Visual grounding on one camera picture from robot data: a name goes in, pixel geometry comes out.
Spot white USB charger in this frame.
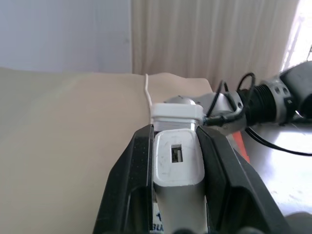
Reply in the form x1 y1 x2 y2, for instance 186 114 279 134
152 129 208 234

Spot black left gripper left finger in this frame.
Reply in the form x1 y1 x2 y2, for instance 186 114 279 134
92 123 156 234

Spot orange flat object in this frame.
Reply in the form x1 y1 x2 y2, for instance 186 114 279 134
233 131 251 163

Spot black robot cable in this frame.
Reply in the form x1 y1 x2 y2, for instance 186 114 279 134
204 72 312 156

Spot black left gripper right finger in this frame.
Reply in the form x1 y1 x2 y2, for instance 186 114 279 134
195 126 293 234

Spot white power strip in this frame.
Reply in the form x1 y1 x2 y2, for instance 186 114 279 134
151 102 205 132

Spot beige table cloth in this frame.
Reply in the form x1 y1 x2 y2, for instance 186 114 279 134
0 66 215 234

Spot white power strip cable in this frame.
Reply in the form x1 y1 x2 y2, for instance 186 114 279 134
144 73 155 124

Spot beige curtain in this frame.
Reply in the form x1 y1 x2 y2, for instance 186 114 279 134
131 0 312 95

